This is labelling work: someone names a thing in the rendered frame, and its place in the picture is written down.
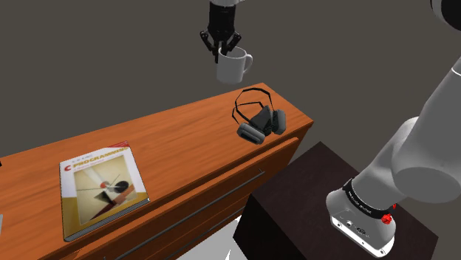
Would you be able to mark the black and grey headphones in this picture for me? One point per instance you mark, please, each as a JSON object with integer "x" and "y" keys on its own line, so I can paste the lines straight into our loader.
{"x": 263, "y": 120}

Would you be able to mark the white mug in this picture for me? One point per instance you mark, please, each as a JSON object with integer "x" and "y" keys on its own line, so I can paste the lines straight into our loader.
{"x": 230, "y": 68}

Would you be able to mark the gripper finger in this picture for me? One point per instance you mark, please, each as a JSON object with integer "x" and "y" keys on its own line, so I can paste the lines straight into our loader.
{"x": 206, "y": 42}
{"x": 232, "y": 42}

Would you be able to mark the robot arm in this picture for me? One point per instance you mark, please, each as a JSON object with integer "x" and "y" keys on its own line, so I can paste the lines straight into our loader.
{"x": 414, "y": 165}

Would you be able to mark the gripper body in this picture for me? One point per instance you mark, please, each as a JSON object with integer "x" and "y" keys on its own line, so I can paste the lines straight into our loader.
{"x": 222, "y": 20}

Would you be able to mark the book with yellow cover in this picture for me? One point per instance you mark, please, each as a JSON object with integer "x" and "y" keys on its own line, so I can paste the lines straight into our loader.
{"x": 102, "y": 191}

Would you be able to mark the orange wooden chest of drawers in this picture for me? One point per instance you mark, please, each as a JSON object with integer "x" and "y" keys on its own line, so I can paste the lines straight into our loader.
{"x": 187, "y": 144}

